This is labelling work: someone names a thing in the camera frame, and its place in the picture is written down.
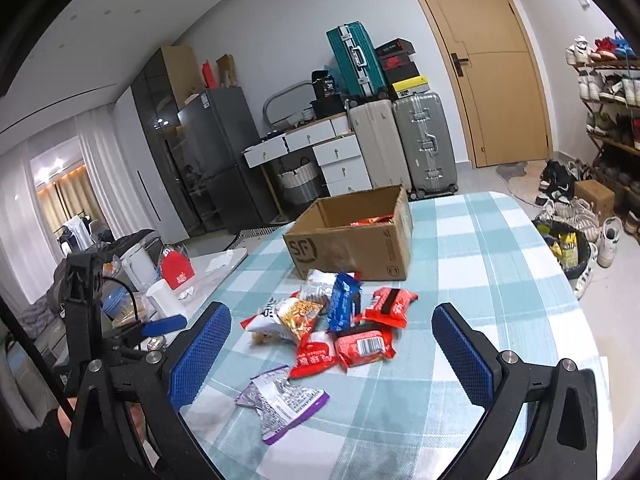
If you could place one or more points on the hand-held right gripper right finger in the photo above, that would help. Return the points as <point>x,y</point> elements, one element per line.
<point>462,355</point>

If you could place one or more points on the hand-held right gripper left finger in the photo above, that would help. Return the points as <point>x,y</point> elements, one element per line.
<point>200,355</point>

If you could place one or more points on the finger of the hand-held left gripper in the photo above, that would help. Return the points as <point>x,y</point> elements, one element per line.
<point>162,325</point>

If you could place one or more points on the red packet with black stripe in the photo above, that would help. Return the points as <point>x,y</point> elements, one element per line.
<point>395,310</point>

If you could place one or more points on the purple silver snack packet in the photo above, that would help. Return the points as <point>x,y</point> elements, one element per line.
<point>285,402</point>

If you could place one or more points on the white yellow snack bag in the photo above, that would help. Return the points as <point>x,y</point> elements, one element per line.
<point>295,317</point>

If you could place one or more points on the red packet with barcode label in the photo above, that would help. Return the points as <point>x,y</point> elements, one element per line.
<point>360,347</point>

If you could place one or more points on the red packet with white print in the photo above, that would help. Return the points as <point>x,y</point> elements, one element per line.
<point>312,357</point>

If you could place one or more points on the blue snack packet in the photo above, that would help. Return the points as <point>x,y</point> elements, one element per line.
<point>344,305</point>

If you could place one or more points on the silver white snack packet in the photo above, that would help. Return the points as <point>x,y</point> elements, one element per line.
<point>317,287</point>

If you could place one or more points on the brown cardboard box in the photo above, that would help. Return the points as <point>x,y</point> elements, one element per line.
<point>350,255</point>

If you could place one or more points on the person's left forearm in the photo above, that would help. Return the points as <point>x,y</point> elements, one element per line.
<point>42,447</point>

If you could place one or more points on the person's left hand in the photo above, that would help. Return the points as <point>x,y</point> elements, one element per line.
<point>136,422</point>

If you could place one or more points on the white cup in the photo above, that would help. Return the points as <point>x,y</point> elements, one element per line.
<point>162,300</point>

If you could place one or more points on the red pouch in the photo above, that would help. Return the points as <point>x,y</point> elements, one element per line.
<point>176,270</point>

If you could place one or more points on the white kettle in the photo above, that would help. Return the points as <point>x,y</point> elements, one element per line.
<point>137,267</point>

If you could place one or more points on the clothes rack with clothes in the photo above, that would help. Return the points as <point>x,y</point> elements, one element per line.
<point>77,232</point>

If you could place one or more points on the white sheer curtain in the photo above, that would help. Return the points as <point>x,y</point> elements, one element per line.
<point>25,210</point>
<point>100,175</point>

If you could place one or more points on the grey slatted board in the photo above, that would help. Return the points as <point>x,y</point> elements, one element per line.
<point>257,231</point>

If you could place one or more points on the black trash bin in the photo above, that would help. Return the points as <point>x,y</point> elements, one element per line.
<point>580,260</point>

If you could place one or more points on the orange snack packet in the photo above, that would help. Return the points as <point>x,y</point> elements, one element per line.
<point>372,220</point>

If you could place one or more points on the dark grey refrigerator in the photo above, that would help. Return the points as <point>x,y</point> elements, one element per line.
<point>220,160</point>

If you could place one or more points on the dark glass cabinet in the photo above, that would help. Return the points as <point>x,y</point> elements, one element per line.
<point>160,145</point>

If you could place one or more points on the grey doormat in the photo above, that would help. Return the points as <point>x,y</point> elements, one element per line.
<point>515,172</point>

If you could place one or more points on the pile of scattered sneakers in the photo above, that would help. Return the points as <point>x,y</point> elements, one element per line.
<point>560,185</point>

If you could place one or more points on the woven basket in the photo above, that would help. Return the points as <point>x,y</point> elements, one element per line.
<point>300,182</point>

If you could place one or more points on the small cardboard box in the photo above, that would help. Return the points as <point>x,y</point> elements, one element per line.
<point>595,197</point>

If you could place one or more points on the silver suitcase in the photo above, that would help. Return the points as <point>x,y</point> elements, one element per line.
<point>425,142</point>

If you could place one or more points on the beige suitcase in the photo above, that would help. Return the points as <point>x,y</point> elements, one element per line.
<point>377,145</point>

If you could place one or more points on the white desk with drawers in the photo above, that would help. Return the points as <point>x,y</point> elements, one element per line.
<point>295,141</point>

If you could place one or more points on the white drawer chest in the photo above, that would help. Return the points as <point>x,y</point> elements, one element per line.
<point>342,160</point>

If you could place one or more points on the large flat cardboard box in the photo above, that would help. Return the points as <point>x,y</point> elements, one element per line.
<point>180,72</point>

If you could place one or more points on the red bag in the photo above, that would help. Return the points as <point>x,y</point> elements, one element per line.
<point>209,75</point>

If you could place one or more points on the oval mirror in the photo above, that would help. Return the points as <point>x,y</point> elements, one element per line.
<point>280,97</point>

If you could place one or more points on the brown paper box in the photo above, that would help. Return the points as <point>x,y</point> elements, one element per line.
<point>227,71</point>

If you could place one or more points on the wooden shoe rack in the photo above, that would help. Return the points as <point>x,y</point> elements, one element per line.
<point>620,145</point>

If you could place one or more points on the wooden door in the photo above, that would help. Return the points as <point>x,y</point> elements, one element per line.
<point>480,85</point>

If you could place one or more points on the yellow black shoe box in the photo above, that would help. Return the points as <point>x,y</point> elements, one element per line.
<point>410,87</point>

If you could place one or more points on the plain black bag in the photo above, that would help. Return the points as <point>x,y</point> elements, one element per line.
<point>327,106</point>

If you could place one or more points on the black bag with white print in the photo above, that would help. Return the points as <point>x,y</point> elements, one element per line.
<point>323,84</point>

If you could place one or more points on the shoe rack with shoes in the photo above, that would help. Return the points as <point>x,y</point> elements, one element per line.
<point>600,87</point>

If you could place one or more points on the teal suitcase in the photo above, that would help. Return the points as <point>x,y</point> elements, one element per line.
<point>355,60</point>

